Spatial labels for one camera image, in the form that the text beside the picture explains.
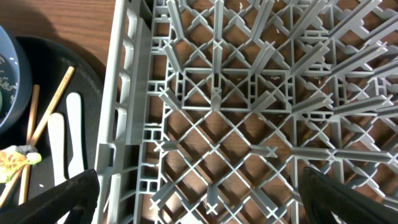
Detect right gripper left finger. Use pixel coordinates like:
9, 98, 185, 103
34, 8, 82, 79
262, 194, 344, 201
1, 169, 100, 223

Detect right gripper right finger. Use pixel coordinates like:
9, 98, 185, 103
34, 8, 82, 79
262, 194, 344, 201
298, 167, 397, 223

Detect yellow green snack wrapper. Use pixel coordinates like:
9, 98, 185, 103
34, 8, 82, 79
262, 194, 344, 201
1, 145, 42, 184

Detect grey dishwasher rack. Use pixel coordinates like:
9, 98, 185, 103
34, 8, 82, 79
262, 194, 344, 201
93, 1, 397, 223

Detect white plastic knife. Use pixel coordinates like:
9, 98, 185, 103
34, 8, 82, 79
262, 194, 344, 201
47, 113, 66, 186

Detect round black serving tray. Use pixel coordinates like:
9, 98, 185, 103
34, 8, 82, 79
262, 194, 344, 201
1, 35, 103, 212

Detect light blue plastic knife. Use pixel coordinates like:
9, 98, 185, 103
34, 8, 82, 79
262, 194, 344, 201
66, 92, 85, 178

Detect wooden chopstick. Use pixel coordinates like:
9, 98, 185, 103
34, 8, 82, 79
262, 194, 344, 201
1, 66, 75, 207
19, 85, 40, 205

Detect dark blue plate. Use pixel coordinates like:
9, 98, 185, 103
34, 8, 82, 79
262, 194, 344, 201
1, 28, 32, 134

